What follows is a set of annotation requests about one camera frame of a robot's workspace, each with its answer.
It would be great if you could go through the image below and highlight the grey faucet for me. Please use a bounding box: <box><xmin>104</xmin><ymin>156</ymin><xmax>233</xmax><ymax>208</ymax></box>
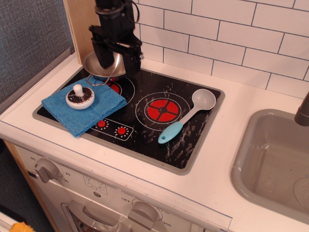
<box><xmin>294</xmin><ymin>92</ymin><xmax>309</xmax><ymax>127</ymax></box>

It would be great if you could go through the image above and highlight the grey left timer knob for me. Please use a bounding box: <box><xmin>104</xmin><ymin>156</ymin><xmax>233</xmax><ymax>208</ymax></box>
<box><xmin>35</xmin><ymin>159</ymin><xmax>59</xmax><ymax>183</ymax></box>

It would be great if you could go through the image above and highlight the white brown toy mushroom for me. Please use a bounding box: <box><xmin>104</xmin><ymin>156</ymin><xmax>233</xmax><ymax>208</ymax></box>
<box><xmin>66</xmin><ymin>84</ymin><xmax>95</xmax><ymax>110</ymax></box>

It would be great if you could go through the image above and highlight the grey sink basin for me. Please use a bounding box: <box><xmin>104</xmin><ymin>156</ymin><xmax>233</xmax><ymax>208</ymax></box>
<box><xmin>231</xmin><ymin>109</ymin><xmax>309</xmax><ymax>224</ymax></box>

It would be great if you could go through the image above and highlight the white spoon with blue handle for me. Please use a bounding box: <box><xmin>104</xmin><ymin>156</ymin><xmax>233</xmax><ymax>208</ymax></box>
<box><xmin>158</xmin><ymin>89</ymin><xmax>216</xmax><ymax>144</ymax></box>

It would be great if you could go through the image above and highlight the yellow cloth object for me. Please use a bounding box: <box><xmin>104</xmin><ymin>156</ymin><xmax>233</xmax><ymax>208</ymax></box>
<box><xmin>9</xmin><ymin>222</ymin><xmax>34</xmax><ymax>232</ymax></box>

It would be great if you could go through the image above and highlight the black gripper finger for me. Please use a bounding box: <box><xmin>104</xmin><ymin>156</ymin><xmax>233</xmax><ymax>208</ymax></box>
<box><xmin>123</xmin><ymin>47</ymin><xmax>142</xmax><ymax>75</ymax></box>
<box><xmin>91</xmin><ymin>38</ymin><xmax>114</xmax><ymax>69</ymax></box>

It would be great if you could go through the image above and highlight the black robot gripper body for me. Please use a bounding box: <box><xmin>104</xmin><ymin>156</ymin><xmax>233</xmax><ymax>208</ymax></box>
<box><xmin>88</xmin><ymin>6</ymin><xmax>145</xmax><ymax>60</ymax></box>

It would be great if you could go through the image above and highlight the blue folded cloth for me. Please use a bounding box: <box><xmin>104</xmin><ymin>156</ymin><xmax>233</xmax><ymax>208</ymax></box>
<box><xmin>42</xmin><ymin>77</ymin><xmax>126</xmax><ymax>137</ymax></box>

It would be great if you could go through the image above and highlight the oven door with handle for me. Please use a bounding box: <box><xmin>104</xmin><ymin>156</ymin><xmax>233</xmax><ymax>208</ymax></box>
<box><xmin>60</xmin><ymin>200</ymin><xmax>194</xmax><ymax>232</ymax></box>

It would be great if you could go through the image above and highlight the grey right oven knob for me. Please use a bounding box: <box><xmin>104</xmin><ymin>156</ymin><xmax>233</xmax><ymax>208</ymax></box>
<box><xmin>128</xmin><ymin>202</ymin><xmax>159</xmax><ymax>230</ymax></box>

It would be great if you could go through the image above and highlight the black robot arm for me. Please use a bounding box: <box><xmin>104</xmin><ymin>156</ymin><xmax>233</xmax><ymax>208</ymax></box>
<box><xmin>89</xmin><ymin>0</ymin><xmax>142</xmax><ymax>78</ymax></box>

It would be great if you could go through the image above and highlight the black toy stove top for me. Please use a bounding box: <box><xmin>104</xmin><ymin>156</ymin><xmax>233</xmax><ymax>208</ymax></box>
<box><xmin>33</xmin><ymin>68</ymin><xmax>225</xmax><ymax>174</ymax></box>

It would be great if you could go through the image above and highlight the silver steel pot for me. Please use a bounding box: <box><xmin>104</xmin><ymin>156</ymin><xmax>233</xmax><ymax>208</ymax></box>
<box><xmin>83</xmin><ymin>51</ymin><xmax>126</xmax><ymax>86</ymax></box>

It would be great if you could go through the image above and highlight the light wooden post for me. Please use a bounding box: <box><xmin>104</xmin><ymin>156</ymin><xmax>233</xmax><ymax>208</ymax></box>
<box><xmin>63</xmin><ymin>0</ymin><xmax>99</xmax><ymax>64</ymax></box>

